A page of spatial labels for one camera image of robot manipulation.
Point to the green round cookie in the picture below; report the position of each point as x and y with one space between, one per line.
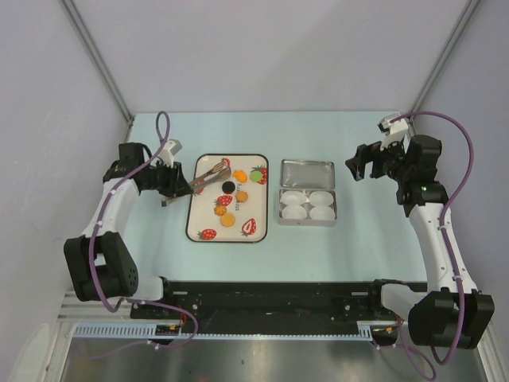
256 176

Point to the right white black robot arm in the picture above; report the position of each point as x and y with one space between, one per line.
452 310

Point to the white slotted cable duct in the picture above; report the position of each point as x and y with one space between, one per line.
164 332

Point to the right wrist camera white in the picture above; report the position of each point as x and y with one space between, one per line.
395 128

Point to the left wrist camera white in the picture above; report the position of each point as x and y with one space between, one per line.
169 151

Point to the left aluminium frame post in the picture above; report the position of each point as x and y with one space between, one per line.
91 48

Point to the aluminium frame post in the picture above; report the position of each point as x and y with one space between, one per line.
91 48
457 33

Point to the white paper cup front right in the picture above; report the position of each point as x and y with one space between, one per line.
322 213

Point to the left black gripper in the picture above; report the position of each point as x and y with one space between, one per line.
177 185

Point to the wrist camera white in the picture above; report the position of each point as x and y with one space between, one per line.
169 151
395 128

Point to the white paper cup back left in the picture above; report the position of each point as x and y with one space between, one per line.
293 197

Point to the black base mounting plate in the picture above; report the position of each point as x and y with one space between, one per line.
271 308

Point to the right aluminium frame post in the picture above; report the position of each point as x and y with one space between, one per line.
457 33

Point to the white paper cup back right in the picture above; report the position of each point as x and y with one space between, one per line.
321 198

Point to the orange fish shaped cookie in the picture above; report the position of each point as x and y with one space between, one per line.
240 176

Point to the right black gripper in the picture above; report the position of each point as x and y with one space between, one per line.
373 152

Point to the metal serving tongs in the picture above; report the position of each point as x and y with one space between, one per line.
219 172

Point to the silver tin box base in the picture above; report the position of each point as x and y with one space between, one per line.
308 222

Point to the strawberry pattern white tray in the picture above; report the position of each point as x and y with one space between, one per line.
251 217

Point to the white paper cup front left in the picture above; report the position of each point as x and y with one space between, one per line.
294 212

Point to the black round cookie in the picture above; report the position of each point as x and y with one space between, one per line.
228 187

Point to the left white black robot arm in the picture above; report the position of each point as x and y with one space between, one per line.
99 256

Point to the silver tin lid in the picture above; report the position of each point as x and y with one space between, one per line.
302 174

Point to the orange round cookie on tray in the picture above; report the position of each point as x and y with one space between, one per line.
227 220

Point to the white paper cup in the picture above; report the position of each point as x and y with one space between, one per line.
321 198
293 197
294 212
322 213

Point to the orange flower cookie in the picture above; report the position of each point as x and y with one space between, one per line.
241 196

